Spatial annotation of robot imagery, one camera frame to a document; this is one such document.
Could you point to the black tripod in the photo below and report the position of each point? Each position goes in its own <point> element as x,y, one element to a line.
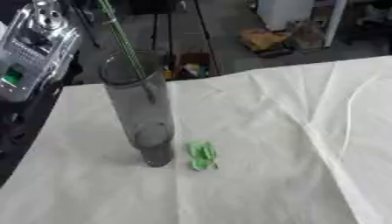
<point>168,35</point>

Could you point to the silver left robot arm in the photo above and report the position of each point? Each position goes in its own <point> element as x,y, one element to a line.
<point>31,49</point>

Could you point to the yellow brown bag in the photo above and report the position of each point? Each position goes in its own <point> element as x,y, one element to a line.
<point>263,39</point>

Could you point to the dark open box with items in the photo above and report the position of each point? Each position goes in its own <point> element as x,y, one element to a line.
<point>190,67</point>

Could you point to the tall clear glass vase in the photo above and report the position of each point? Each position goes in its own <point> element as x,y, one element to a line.
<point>139,110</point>

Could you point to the white cabinet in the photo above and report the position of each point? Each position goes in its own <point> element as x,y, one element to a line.
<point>286,13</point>

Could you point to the green flower stem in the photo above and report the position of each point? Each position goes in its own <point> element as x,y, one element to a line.
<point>122,43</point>

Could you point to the green artificial leaf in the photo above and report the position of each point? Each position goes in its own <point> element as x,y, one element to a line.
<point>202,155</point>

